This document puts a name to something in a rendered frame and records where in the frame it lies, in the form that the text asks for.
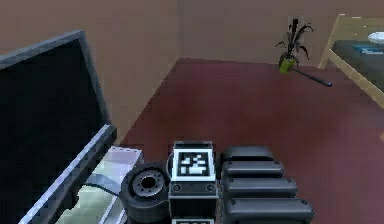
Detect dark plant in green pot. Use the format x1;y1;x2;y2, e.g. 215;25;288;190
275;18;314;75

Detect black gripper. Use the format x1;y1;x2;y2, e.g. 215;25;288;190
119;161;172;224

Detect black baseball bat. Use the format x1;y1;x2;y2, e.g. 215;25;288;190
291;67;333;88

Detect blue book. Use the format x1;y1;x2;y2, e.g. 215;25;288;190
352;43;384;56

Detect wooden bed with dark cover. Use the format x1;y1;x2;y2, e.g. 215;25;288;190
318;13;384;111

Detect white pillow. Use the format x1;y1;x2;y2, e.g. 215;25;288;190
367;31;384;44

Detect white television stand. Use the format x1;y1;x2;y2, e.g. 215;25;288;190
54;145;145;224

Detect black television set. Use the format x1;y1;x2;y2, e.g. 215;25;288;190
0;29;118;224

